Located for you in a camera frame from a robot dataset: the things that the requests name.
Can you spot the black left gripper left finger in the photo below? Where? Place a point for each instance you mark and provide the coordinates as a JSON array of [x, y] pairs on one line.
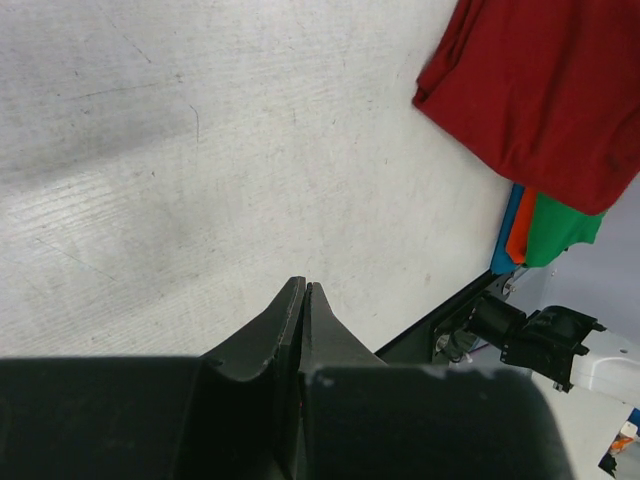
[[231, 413]]

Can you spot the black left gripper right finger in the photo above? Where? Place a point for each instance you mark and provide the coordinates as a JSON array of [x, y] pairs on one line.
[[365, 419]]

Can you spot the red t-shirt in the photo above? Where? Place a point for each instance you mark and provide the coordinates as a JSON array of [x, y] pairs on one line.
[[545, 93]]

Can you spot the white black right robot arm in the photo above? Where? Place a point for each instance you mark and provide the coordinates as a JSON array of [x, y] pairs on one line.
[[565, 346]]

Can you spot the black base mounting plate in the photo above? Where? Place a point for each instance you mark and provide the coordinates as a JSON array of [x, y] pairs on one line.
[[440, 325]]

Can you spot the blue folded t-shirt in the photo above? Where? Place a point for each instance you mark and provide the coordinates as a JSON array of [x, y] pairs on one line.
[[501, 262]]

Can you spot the orange folded t-shirt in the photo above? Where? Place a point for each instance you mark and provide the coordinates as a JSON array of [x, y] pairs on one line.
[[516, 245]]

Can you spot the green folded t-shirt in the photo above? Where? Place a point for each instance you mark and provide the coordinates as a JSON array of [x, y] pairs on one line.
[[555, 228]]

